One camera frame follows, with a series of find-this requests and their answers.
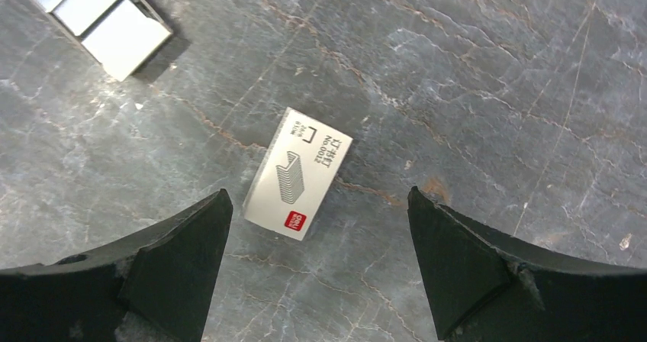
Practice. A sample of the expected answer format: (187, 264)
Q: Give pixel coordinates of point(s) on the staple box grey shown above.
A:
(120, 35)

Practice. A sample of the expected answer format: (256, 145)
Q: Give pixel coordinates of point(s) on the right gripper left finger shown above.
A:
(161, 279)

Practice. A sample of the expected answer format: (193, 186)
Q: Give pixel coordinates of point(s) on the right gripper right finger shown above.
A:
(485, 285)

